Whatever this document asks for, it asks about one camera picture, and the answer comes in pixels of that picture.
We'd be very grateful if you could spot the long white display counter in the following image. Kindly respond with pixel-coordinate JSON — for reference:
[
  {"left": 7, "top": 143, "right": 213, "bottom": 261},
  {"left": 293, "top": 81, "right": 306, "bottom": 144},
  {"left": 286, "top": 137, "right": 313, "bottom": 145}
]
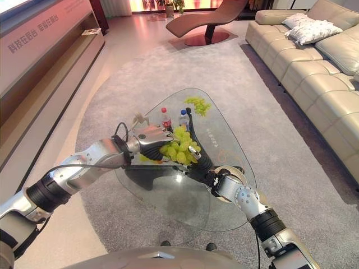
[{"left": 0, "top": 0, "right": 106, "bottom": 172}]

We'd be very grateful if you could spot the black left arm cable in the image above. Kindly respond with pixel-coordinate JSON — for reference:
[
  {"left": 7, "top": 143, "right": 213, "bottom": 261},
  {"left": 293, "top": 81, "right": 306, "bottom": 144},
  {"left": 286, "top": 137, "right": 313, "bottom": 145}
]
[{"left": 41, "top": 122, "right": 135, "bottom": 183}]

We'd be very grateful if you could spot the small beige figurine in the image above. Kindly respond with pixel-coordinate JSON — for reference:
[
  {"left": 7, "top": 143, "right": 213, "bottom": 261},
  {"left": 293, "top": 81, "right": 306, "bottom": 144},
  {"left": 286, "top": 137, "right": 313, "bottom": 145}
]
[{"left": 130, "top": 112, "right": 150, "bottom": 129}]

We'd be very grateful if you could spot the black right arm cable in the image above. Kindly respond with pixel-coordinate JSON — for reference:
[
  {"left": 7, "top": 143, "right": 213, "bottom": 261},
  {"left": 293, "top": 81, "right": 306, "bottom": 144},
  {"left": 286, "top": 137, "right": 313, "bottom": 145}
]
[{"left": 254, "top": 228, "right": 261, "bottom": 269}]

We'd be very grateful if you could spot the water bottle blue cap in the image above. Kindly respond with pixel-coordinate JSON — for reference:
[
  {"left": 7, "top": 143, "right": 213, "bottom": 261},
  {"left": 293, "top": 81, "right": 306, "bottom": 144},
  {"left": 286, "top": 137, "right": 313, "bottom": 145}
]
[{"left": 179, "top": 109, "right": 190, "bottom": 128}]

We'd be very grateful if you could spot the brown lounge chair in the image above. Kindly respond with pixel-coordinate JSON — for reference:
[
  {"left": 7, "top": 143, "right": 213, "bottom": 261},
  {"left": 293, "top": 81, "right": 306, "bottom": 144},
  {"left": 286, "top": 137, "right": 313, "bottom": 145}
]
[{"left": 165, "top": 0, "right": 245, "bottom": 47}]

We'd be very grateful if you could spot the white patterned pillow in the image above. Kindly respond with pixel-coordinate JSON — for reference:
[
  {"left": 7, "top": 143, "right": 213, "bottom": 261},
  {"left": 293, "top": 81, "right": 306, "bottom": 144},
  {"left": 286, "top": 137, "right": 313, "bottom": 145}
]
[
  {"left": 281, "top": 12, "right": 312, "bottom": 30},
  {"left": 284, "top": 21, "right": 344, "bottom": 45}
]

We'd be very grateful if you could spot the potted green plant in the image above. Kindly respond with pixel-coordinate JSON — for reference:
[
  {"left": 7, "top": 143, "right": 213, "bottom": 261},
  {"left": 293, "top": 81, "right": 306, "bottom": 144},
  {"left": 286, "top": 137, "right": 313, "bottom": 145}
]
[{"left": 164, "top": 0, "right": 186, "bottom": 18}]

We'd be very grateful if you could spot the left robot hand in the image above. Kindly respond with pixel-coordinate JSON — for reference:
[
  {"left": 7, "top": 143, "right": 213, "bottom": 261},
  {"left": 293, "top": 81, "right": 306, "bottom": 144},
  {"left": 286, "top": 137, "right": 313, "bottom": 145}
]
[{"left": 134, "top": 125, "right": 181, "bottom": 164}]

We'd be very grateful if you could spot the cola bottle red cap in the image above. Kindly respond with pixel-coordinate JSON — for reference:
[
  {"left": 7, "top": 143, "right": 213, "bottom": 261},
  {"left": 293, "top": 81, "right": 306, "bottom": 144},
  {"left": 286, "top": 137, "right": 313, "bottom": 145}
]
[{"left": 160, "top": 107, "right": 174, "bottom": 132}]

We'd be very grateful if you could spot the small green grape bunch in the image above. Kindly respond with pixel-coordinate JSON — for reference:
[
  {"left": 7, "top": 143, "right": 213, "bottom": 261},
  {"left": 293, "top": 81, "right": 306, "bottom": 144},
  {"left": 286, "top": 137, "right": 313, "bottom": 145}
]
[{"left": 183, "top": 96, "right": 211, "bottom": 117}]

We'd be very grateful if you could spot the grey carpet rug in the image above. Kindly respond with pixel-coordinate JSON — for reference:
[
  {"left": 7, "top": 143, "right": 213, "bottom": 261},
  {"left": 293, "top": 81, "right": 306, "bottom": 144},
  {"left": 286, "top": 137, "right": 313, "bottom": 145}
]
[{"left": 75, "top": 41, "right": 359, "bottom": 254}]

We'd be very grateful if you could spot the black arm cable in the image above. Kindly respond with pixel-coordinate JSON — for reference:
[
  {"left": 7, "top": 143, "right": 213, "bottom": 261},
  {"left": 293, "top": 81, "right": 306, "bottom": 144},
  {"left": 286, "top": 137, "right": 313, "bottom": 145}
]
[
  {"left": 41, "top": 122, "right": 135, "bottom": 183},
  {"left": 254, "top": 228, "right": 261, "bottom": 269}
]

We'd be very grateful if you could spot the large green grape bunch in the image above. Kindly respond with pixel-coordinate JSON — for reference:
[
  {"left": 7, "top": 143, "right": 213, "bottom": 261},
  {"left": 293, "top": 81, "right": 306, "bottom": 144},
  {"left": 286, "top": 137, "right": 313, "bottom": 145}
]
[{"left": 159, "top": 125, "right": 201, "bottom": 166}]

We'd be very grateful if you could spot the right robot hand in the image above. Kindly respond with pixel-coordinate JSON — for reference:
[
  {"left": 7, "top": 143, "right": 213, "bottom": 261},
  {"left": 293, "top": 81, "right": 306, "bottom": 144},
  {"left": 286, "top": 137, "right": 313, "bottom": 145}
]
[{"left": 186, "top": 145, "right": 218, "bottom": 183}]

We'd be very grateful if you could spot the beige leather sofa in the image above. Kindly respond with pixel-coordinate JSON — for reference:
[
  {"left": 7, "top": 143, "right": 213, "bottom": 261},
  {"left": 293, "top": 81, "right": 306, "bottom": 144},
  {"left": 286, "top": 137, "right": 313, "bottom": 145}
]
[{"left": 245, "top": 0, "right": 359, "bottom": 194}]

